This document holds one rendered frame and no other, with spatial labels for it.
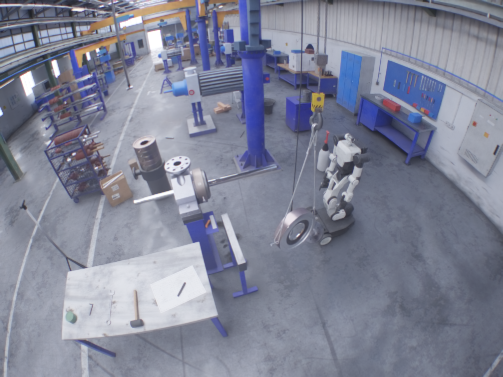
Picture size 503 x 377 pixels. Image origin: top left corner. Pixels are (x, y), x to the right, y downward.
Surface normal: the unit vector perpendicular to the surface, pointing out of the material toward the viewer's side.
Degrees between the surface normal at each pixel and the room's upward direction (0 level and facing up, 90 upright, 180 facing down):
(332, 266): 0
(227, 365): 0
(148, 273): 0
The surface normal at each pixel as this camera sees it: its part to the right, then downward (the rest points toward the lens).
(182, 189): 0.19, -0.10
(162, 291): -0.04, -0.75
